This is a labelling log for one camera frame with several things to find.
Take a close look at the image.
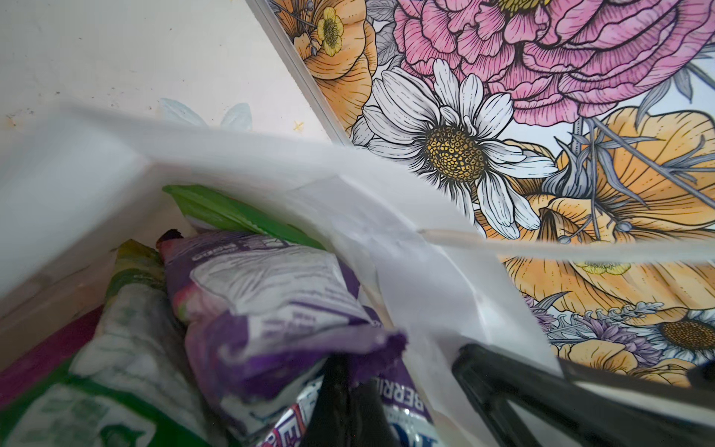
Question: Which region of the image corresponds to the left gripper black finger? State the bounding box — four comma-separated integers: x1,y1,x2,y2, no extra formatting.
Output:
300,355,400,447

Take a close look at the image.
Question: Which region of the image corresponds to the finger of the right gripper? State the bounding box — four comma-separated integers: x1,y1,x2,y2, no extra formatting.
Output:
452,344,714,446

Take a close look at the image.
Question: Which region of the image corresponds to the purple snack packet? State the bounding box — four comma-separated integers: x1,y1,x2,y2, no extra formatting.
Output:
158,230,441,446

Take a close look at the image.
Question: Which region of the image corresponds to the white floral paper bag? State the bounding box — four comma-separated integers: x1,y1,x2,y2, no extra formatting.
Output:
0,105,715,447

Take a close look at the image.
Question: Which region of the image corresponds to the green white snack packet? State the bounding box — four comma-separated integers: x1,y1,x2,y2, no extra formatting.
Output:
1,240,232,446

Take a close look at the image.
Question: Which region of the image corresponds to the magenta snack bag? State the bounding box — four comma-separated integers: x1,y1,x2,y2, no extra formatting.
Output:
1,307,104,408

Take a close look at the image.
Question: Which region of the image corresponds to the green chips bag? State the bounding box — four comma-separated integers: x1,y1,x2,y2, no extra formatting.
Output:
162,184,324,250

